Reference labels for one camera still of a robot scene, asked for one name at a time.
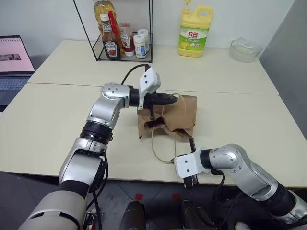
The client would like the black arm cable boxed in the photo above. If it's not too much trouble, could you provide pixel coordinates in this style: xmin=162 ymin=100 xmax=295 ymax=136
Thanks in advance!
xmin=120 ymin=64 xmax=151 ymax=85
xmin=210 ymin=168 xmax=243 ymax=223

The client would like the red squeeze ketchup bottle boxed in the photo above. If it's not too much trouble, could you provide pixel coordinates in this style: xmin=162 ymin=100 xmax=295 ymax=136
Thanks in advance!
xmin=118 ymin=23 xmax=136 ymax=57

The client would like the dark rounded shape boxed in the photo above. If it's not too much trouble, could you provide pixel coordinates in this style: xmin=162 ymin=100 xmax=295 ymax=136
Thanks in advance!
xmin=180 ymin=199 xmax=218 ymax=230
xmin=121 ymin=199 xmax=146 ymax=230

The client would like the brown paper bag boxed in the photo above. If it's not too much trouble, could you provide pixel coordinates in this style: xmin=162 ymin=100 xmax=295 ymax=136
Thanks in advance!
xmin=136 ymin=92 xmax=198 ymax=165

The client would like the yellow dish soap bottle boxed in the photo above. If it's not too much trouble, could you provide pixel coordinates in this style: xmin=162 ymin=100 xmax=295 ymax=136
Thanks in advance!
xmin=177 ymin=0 xmax=214 ymax=58

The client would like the dark glass ketchup bottle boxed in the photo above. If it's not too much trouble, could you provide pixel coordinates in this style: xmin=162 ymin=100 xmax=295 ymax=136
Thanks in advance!
xmin=99 ymin=13 xmax=122 ymax=61

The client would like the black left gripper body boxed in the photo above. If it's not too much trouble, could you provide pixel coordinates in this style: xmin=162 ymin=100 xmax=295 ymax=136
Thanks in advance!
xmin=144 ymin=92 xmax=170 ymax=109

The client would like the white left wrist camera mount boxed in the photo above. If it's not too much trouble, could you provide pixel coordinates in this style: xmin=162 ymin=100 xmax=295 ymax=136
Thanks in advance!
xmin=137 ymin=67 xmax=162 ymax=111

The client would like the grey laptop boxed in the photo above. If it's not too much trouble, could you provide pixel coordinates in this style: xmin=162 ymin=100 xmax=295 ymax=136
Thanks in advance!
xmin=0 ymin=35 xmax=36 ymax=106

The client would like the black wire rack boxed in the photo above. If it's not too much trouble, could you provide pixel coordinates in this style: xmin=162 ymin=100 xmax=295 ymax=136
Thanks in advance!
xmin=72 ymin=0 xmax=154 ymax=62

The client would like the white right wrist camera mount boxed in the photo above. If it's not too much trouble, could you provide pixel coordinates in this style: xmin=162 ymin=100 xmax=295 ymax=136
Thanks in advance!
xmin=173 ymin=146 xmax=210 ymax=179

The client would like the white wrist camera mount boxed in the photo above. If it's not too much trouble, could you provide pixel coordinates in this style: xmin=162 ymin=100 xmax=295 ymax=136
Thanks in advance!
xmin=173 ymin=146 xmax=210 ymax=179
xmin=137 ymin=67 xmax=162 ymax=111

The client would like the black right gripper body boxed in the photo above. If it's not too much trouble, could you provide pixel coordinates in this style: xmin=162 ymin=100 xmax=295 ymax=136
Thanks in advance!
xmin=183 ymin=174 xmax=200 ymax=190

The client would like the yellow cooking oil bottle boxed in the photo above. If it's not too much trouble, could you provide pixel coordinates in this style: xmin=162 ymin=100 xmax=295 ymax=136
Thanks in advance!
xmin=93 ymin=0 xmax=119 ymax=33

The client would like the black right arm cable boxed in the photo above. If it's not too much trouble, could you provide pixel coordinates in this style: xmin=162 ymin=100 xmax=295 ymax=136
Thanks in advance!
xmin=210 ymin=168 xmax=243 ymax=223

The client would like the clear glass bowl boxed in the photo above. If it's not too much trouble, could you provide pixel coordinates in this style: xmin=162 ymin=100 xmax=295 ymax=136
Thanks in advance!
xmin=230 ymin=37 xmax=263 ymax=63

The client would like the white spice jar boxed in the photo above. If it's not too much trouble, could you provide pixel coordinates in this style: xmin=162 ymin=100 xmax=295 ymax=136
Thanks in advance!
xmin=137 ymin=28 xmax=150 ymax=52
xmin=133 ymin=34 xmax=148 ymax=59

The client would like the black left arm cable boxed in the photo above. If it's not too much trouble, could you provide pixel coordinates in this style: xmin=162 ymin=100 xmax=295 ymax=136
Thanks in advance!
xmin=120 ymin=64 xmax=151 ymax=85

